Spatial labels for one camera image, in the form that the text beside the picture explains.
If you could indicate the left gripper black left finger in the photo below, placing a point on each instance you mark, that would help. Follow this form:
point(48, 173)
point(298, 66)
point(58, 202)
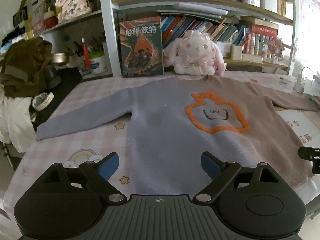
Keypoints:
point(97, 176)

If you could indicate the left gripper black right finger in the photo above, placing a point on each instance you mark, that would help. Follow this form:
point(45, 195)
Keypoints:
point(222, 175)

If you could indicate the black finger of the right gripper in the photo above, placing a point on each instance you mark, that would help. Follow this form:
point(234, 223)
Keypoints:
point(311, 154)

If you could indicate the lilac and beige sweater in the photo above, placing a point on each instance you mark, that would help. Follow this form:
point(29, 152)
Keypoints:
point(174, 121)

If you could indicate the white paper with red characters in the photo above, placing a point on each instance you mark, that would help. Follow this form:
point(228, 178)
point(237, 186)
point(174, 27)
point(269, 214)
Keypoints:
point(304, 128)

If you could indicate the white charger plug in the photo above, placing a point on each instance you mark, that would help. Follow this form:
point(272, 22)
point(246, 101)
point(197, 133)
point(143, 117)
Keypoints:
point(301, 82)

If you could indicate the black bag under jacket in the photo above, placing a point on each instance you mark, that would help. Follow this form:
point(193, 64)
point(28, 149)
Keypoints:
point(60, 83)

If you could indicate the white wristwatch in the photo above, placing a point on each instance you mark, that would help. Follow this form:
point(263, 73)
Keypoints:
point(41, 101)

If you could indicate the white cloth at left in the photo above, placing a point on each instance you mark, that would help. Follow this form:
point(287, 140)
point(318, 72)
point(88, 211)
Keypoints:
point(16, 125)

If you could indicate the white green pen cup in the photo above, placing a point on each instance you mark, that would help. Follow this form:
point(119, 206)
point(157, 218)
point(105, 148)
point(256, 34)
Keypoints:
point(98, 63)

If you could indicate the silver metal tin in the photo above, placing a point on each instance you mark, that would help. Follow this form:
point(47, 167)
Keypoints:
point(60, 58)

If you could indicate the red white bottle figurine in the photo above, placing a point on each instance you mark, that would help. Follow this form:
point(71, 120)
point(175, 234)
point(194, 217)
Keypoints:
point(85, 53)

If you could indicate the pink white plush bunny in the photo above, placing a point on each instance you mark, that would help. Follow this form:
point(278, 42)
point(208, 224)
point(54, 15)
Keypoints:
point(194, 54)

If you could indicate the row of standing books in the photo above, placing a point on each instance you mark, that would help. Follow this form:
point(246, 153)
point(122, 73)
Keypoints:
point(255, 35)

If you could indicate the olive green jacket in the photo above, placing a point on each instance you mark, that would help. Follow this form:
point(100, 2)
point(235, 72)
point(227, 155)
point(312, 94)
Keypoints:
point(22, 69)

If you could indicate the Harry Potter book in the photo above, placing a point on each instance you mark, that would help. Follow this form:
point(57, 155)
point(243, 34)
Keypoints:
point(141, 47)

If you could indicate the floral pink doll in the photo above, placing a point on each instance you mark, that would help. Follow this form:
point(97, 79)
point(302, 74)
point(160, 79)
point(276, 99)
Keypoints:
point(69, 9)

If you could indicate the white metal shelf frame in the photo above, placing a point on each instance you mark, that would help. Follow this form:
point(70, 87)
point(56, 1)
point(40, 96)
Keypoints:
point(108, 7)

